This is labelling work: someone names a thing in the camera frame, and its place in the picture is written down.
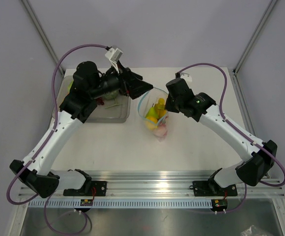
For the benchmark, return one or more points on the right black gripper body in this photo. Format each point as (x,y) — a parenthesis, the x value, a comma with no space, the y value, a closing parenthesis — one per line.
(173,105)

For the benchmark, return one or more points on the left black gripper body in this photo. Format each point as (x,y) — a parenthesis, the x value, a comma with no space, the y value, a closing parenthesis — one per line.
(108,83)

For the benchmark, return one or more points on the clear zip top bag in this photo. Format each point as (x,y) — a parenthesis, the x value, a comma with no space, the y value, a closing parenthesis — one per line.
(148,100)

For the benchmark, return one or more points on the green apple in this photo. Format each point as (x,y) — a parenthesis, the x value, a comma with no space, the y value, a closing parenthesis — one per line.
(152,113)

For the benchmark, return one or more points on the yellow bell pepper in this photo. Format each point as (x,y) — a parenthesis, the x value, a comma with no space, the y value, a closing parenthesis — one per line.
(151,123)

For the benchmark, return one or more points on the pink peach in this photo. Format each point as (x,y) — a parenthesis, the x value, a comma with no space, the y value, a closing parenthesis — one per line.
(161,131)

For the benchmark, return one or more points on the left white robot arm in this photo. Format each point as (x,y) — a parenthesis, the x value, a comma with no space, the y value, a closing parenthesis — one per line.
(35,169)

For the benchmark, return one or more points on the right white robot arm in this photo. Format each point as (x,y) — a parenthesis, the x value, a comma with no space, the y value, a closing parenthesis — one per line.
(254,153)

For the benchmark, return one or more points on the clear plastic food bin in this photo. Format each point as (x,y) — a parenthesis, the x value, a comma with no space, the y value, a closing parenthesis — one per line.
(118,114)

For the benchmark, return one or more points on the crumpled plastic bag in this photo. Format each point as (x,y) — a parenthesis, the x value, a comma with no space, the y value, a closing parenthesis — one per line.
(254,231)

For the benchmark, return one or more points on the green cabbage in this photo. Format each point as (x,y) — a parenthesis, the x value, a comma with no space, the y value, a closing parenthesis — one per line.
(69,86)

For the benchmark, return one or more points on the dark grapes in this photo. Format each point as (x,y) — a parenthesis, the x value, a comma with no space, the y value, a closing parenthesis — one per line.
(99,101)

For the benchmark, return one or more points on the green melon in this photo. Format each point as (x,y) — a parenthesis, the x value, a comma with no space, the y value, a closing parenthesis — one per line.
(111,95)

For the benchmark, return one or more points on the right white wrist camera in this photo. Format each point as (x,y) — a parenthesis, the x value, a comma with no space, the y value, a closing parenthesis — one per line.
(186,77)

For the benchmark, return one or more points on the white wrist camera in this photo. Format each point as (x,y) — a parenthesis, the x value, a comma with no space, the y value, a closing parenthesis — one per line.
(186,77)
(113,55)

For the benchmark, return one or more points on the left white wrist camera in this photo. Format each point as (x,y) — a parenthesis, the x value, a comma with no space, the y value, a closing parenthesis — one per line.
(113,55)

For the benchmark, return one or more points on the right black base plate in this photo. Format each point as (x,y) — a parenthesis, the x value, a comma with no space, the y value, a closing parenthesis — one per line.
(205,188)

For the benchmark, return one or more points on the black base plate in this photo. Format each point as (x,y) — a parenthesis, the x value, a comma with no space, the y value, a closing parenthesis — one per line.
(205,188)
(93,188)

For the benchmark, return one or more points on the left aluminium frame post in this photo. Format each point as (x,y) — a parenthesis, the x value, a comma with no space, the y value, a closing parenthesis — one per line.
(39,29)

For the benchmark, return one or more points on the aluminium mounting rail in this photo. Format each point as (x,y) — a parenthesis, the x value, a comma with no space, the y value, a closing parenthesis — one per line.
(159,184)

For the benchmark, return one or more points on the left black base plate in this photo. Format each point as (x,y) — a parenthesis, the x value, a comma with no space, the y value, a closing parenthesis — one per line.
(93,188)

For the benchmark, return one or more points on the white slotted cable duct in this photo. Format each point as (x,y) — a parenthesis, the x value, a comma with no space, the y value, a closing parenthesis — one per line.
(123,203)

